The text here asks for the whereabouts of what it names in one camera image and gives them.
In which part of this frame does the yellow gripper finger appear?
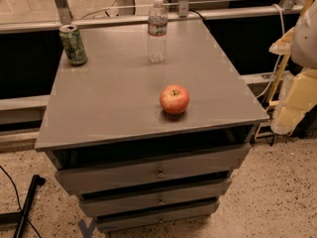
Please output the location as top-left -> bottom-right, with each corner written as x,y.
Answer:
270,67 -> 317,135

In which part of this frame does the clear plastic water bottle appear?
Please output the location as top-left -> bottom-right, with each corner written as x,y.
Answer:
148,0 -> 168,63

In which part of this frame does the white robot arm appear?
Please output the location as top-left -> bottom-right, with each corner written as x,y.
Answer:
269,4 -> 317,135

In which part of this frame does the red apple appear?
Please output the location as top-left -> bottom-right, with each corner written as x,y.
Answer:
159,84 -> 189,115

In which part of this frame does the top grey drawer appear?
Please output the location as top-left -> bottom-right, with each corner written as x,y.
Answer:
55,143 -> 251,194

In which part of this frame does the grey drawer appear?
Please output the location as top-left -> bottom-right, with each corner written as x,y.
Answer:
95,197 -> 219,233
55,143 -> 251,194
79,178 -> 231,217

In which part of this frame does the grey drawer cabinet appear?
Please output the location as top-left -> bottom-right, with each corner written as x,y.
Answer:
34,19 -> 270,234

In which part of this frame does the middle grey drawer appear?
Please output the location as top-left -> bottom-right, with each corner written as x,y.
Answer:
79,178 -> 231,217

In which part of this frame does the bottom grey drawer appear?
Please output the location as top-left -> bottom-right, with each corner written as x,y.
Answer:
95,197 -> 219,233

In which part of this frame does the green soda can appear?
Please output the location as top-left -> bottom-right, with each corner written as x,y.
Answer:
59,25 -> 87,65

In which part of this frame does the black floor stand bar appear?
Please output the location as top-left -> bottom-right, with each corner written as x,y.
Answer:
0,175 -> 46,238

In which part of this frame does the grey metal railing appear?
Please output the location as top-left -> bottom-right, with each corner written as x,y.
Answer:
0,0 -> 305,33

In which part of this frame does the black floor cable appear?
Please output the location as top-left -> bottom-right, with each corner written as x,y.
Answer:
0,165 -> 44,238

